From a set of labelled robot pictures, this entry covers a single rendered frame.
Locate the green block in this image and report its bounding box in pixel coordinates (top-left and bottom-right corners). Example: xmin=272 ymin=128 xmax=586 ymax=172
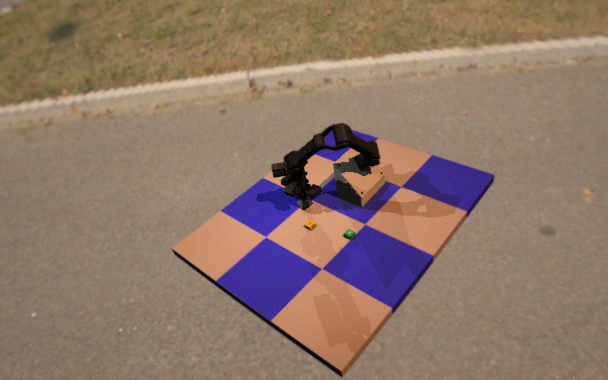
xmin=344 ymin=229 xmax=355 ymax=240

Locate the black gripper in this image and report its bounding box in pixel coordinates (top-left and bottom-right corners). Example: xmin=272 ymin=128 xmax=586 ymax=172
xmin=281 ymin=171 xmax=322 ymax=201

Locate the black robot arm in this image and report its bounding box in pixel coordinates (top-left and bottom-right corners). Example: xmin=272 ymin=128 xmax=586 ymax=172
xmin=271 ymin=123 xmax=381 ymax=197

